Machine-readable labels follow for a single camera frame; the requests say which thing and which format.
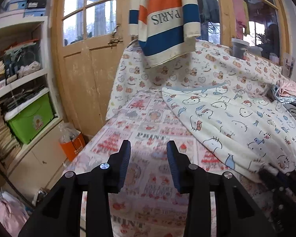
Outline black cable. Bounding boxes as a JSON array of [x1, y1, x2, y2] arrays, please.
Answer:
[[0, 153, 37, 210]]

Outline wooden glazed door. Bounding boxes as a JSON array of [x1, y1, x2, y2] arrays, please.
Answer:
[[51, 0, 139, 139]]

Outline bear-print cloth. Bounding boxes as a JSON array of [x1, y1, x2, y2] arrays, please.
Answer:
[[106, 39, 296, 121]]

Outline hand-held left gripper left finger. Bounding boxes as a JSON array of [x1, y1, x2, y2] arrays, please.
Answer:
[[18, 140, 131, 237]]

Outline grey lidded container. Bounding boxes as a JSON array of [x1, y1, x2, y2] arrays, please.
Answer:
[[231, 38, 249, 60]]

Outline cream cat-print pants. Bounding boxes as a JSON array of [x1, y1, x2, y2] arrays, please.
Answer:
[[161, 85, 296, 182]]

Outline green storage box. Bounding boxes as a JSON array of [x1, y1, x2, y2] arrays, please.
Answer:
[[5, 92, 56, 145]]

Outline orange paper bag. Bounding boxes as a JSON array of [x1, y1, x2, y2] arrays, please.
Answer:
[[59, 128, 86, 162]]

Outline patchwork printed bedsheet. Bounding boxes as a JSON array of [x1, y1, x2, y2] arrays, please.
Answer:
[[62, 90, 277, 237]]

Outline stack of storage boxes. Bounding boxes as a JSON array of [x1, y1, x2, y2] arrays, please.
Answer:
[[0, 0, 51, 26]]

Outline striped orange blue sweater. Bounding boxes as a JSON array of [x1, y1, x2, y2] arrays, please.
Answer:
[[128, 0, 201, 67]]

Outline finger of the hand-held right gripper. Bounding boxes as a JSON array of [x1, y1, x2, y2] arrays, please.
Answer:
[[258, 166, 290, 190]]

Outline dark hanging garment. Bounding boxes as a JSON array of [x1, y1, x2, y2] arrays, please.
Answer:
[[202, 0, 221, 23]]

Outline pink cloth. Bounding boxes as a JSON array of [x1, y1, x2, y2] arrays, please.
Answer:
[[0, 186, 30, 237]]

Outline stack of folded clothes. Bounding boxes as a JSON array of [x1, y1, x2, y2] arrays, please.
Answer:
[[271, 85, 296, 104]]

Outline clear plastic box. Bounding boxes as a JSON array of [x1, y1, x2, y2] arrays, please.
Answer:
[[247, 46, 263, 57]]

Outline printed card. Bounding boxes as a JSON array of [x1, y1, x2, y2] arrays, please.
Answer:
[[282, 53, 296, 78]]

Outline pink folded garment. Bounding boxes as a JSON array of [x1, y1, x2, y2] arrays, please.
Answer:
[[279, 80, 296, 98]]

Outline pink hanging garment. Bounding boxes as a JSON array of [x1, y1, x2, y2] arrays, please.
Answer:
[[232, 0, 249, 36]]

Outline stack of papers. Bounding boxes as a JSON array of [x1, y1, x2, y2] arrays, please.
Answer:
[[0, 118, 21, 159]]

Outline wooden window frame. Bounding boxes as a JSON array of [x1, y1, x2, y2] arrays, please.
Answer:
[[216, 0, 290, 55]]

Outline clear bag of clothes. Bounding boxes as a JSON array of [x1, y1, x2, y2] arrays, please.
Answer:
[[4, 43, 41, 84]]

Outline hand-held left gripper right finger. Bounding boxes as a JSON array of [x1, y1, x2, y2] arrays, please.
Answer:
[[166, 140, 277, 237]]

